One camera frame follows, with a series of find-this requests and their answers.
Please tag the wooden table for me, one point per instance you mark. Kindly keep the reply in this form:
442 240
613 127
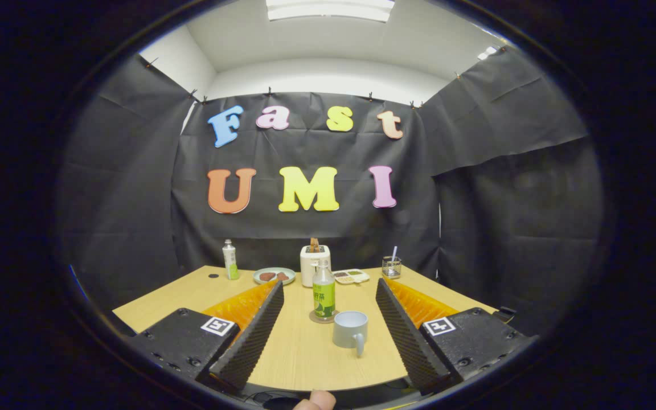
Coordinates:
299 359

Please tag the white spray bottle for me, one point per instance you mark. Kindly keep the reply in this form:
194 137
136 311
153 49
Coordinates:
230 262

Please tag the white toaster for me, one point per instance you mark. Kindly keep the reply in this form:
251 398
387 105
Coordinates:
307 267

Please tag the green label juice bottle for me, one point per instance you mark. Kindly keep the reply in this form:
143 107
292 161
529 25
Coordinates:
324 299

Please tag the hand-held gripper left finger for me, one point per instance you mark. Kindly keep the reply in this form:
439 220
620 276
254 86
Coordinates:
254 336

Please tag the large ceiling light panel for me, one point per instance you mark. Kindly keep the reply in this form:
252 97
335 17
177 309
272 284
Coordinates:
328 8

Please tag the black backdrop cloth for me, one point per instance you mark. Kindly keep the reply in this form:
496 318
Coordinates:
305 151

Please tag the pale grey cup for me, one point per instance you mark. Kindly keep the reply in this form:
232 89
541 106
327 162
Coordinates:
348 336

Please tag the brown toast slice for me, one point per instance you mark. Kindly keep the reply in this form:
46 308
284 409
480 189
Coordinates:
314 245

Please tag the small black clamp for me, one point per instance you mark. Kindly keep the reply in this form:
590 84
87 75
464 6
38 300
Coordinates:
504 314

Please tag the white divided snack tray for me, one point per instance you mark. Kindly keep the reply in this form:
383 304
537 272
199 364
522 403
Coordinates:
352 277

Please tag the round brown coaster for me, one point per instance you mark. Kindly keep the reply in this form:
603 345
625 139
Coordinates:
316 320

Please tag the pale green plate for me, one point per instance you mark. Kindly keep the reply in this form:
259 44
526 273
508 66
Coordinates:
274 282

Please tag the small ceiling light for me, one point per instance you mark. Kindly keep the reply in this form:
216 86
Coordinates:
487 53

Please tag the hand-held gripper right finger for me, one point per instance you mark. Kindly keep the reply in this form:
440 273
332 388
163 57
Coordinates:
405 336

